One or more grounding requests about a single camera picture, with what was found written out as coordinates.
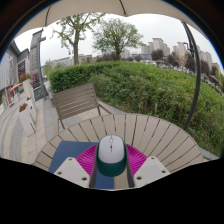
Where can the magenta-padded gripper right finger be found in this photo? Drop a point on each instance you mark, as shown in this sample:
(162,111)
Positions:
(150,170)

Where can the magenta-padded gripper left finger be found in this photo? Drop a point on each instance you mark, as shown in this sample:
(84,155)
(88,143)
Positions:
(71,170)

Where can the white and green computer mouse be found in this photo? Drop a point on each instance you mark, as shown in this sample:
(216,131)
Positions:
(111,150)

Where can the blue mouse pad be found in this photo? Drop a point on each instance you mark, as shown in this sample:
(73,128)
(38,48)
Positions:
(66,150)

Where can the brown slatted wooden chair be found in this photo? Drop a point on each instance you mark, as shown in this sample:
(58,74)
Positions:
(75,101)

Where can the curved dark umbrella pole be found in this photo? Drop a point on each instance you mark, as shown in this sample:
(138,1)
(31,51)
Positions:
(197,76)

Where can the grey shopfront building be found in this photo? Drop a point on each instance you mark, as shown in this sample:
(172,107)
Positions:
(10,70)

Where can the tall grey sign pillar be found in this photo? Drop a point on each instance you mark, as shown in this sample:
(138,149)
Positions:
(35,56)

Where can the thin sparse-leaved tree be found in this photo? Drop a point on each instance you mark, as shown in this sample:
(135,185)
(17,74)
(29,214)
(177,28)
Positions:
(76,50)

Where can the far high-rise buildings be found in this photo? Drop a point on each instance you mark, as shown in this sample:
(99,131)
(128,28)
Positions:
(158,45)

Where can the bushy green tree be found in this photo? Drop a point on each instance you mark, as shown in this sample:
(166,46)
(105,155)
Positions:
(116,35)

